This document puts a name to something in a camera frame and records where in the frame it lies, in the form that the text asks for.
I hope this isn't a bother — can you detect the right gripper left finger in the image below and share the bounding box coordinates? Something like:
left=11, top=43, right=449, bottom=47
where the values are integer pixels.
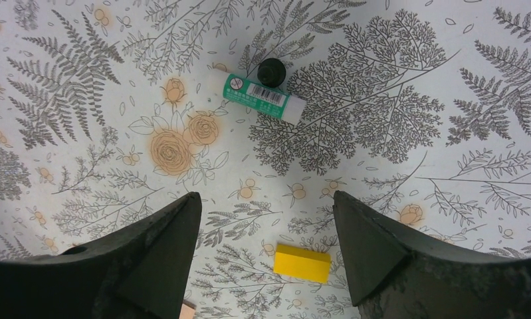
left=0, top=192, right=202, bottom=318

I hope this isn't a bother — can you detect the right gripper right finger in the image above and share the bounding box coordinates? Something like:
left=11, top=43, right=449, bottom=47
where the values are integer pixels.
left=333, top=191, right=531, bottom=318

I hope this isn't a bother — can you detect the green white glue stick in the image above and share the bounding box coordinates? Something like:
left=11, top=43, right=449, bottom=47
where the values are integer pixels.
left=206, top=68, right=306, bottom=125

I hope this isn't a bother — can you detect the tan paper envelope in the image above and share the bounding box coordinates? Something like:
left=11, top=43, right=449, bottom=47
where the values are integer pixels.
left=178, top=300, right=196, bottom=319

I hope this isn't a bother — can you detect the yellow toy brick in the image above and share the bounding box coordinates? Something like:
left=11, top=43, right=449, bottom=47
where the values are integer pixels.
left=273, top=244, right=331, bottom=284

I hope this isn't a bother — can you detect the floral patterned table mat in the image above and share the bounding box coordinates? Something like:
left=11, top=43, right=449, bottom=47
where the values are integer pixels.
left=0, top=1, right=531, bottom=318

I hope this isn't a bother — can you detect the small black round knob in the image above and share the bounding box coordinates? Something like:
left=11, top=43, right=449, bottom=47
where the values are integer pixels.
left=257, top=58, right=286, bottom=88

